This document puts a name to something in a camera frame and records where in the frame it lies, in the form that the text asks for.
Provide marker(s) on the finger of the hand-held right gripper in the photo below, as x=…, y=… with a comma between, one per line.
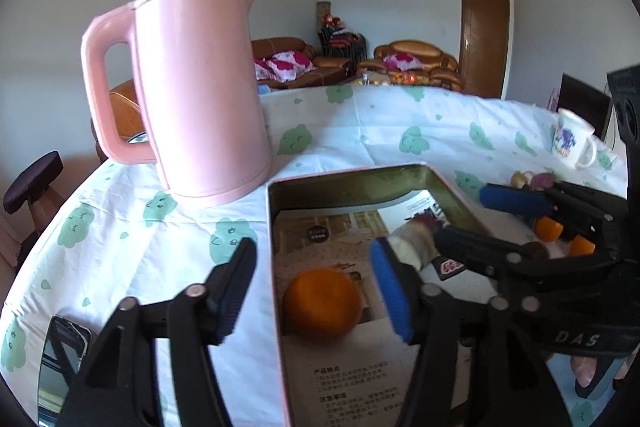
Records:
x=515, y=199
x=480, y=249

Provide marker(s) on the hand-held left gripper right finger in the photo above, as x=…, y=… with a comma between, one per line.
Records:
x=394, y=292

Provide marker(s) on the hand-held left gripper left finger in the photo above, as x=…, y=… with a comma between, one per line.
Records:
x=234, y=294

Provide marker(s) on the purple radish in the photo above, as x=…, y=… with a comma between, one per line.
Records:
x=543, y=180

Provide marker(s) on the orange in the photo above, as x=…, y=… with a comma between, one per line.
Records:
x=322, y=302
x=582, y=246
x=546, y=228

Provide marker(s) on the pink metal tin box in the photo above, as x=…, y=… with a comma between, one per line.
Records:
x=350, y=182

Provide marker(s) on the small yellow longan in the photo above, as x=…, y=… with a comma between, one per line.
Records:
x=520, y=179

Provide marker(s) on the white cartoon print mug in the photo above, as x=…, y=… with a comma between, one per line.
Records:
x=570, y=137

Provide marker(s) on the printed paper leaflet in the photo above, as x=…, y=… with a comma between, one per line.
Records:
x=345, y=382

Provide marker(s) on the black television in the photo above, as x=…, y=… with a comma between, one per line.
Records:
x=580, y=102

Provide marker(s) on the short brown leather sofa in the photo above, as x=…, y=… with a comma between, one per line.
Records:
x=440, y=67

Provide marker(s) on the brown wooden door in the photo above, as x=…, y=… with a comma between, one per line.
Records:
x=484, y=42

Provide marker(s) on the white cloud print tablecloth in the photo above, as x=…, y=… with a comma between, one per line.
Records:
x=360, y=127

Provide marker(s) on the cluttered coffee table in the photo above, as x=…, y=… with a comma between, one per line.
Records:
x=395, y=79

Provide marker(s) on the pink flowered pillow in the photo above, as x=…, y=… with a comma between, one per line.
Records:
x=404, y=62
x=264, y=69
x=295, y=61

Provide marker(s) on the black smartphone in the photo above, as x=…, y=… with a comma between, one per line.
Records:
x=62, y=357

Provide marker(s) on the pink electric kettle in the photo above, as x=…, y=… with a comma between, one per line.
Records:
x=200, y=92

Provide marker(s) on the brown leather chair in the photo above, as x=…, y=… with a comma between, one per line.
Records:
x=125, y=112

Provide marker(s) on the dark padded stool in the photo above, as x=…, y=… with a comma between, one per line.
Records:
x=32, y=184

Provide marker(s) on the long brown leather sofa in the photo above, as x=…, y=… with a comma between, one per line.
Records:
x=325, y=67

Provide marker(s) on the dark metal rack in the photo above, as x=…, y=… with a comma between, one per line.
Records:
x=340, y=34

